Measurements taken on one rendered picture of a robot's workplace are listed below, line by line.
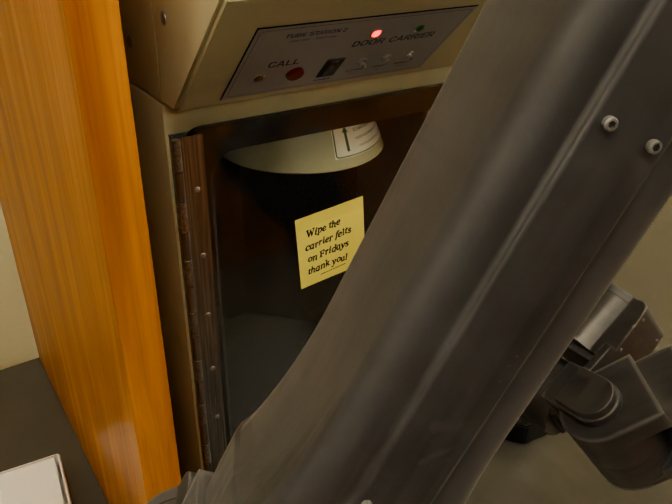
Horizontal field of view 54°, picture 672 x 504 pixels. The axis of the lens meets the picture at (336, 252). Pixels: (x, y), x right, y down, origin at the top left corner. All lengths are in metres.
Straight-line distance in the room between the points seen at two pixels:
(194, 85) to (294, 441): 0.33
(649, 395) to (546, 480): 0.39
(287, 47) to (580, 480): 0.63
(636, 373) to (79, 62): 0.41
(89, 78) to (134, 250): 0.11
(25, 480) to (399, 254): 0.71
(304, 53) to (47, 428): 0.63
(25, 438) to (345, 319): 0.79
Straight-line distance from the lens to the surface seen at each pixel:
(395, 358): 0.16
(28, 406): 0.99
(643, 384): 0.51
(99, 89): 0.41
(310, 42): 0.48
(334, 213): 0.62
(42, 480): 0.83
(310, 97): 0.58
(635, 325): 0.56
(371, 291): 0.17
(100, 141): 0.42
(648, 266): 1.37
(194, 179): 0.54
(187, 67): 0.46
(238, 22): 0.42
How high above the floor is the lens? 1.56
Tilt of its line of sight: 30 degrees down
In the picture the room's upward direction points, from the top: 2 degrees clockwise
